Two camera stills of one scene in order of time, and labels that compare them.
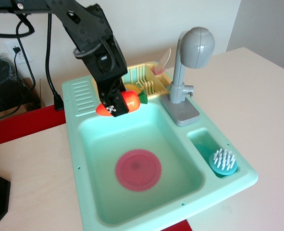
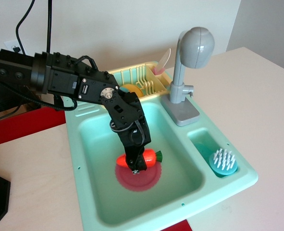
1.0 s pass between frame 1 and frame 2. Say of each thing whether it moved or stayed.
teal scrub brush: stayed
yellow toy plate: stayed
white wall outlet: stayed
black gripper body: moved
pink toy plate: stayed
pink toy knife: stayed
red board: stayed
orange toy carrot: moved
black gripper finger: moved
